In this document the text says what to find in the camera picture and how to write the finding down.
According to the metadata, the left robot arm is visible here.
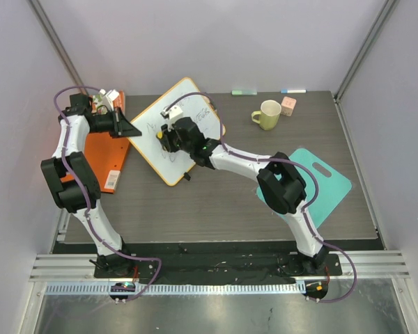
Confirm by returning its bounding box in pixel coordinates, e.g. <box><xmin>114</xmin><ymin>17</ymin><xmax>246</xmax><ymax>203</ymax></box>
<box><xmin>40</xmin><ymin>90</ymin><xmax>141</xmax><ymax>278</ymax></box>

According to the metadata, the whiteboard with orange frame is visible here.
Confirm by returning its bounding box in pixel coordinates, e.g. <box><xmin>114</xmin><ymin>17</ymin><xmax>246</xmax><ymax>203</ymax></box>
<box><xmin>129</xmin><ymin>77</ymin><xmax>226</xmax><ymax>186</ymax></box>

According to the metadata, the blue marker pen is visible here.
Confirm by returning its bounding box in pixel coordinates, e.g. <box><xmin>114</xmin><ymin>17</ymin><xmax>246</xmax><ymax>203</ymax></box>
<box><xmin>280</xmin><ymin>89</ymin><xmax>307</xmax><ymax>94</ymax></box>

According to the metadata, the orange illustrated book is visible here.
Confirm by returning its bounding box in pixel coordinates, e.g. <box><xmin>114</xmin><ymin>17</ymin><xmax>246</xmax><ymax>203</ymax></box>
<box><xmin>89</xmin><ymin>90</ymin><xmax>125</xmax><ymax>116</ymax></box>

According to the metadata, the green eraser bar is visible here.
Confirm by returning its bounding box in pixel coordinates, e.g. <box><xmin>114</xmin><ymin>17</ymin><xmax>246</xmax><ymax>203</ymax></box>
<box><xmin>231</xmin><ymin>90</ymin><xmax>257</xmax><ymax>96</ymax></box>

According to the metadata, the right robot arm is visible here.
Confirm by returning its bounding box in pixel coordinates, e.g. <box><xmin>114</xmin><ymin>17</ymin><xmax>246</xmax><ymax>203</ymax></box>
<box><xmin>156</xmin><ymin>117</ymin><xmax>328</xmax><ymax>275</ymax></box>

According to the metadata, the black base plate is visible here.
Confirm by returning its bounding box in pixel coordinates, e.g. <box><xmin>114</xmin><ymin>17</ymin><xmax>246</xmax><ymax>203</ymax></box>
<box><xmin>92</xmin><ymin>241</ymin><xmax>343</xmax><ymax>286</ymax></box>

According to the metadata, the white slotted cable duct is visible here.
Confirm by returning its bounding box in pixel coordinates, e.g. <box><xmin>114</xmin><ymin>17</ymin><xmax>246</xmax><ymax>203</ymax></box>
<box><xmin>45</xmin><ymin>281</ymin><xmax>306</xmax><ymax>296</ymax></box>

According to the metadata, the pink cube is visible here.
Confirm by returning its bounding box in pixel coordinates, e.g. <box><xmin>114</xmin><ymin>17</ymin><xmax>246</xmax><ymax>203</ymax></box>
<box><xmin>281</xmin><ymin>96</ymin><xmax>297</xmax><ymax>117</ymax></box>

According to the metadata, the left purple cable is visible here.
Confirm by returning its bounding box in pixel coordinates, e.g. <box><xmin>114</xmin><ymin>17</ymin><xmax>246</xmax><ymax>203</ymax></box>
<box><xmin>52</xmin><ymin>86</ymin><xmax>163</xmax><ymax>303</ymax></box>

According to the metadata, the small box behind whiteboard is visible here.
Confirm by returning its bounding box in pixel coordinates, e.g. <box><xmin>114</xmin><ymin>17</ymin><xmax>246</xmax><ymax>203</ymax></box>
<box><xmin>203</xmin><ymin>95</ymin><xmax>217</xmax><ymax>113</ymax></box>

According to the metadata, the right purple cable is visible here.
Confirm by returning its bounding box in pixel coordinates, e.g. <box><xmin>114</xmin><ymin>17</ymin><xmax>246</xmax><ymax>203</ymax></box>
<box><xmin>162</xmin><ymin>92</ymin><xmax>357</xmax><ymax>304</ymax></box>

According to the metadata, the purple cable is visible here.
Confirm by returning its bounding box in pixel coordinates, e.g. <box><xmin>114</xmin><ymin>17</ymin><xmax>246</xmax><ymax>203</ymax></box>
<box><xmin>52</xmin><ymin>86</ymin><xmax>163</xmax><ymax>303</ymax></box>
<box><xmin>162</xmin><ymin>92</ymin><xmax>357</xmax><ymax>304</ymax></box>

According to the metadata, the orange folder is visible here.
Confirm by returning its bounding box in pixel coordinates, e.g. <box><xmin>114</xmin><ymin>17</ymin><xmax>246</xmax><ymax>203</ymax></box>
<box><xmin>61</xmin><ymin>134</ymin><xmax>132</xmax><ymax>193</ymax></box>

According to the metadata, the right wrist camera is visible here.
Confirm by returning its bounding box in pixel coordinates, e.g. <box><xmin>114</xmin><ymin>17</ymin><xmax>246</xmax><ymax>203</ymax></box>
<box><xmin>160</xmin><ymin>106</ymin><xmax>183</xmax><ymax>125</ymax></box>

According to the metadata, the yellow-green mug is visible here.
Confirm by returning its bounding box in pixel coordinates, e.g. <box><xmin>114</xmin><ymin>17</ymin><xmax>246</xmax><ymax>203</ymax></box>
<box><xmin>251</xmin><ymin>100</ymin><xmax>281</xmax><ymax>131</ymax></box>

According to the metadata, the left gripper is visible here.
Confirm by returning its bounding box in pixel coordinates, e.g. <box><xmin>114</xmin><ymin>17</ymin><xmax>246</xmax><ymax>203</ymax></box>
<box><xmin>90</xmin><ymin>107</ymin><xmax>142</xmax><ymax>140</ymax></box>

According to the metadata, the teal cutting board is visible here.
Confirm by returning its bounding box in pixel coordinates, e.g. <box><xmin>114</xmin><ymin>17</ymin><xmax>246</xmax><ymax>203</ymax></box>
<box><xmin>256</xmin><ymin>148</ymin><xmax>353</xmax><ymax>229</ymax></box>

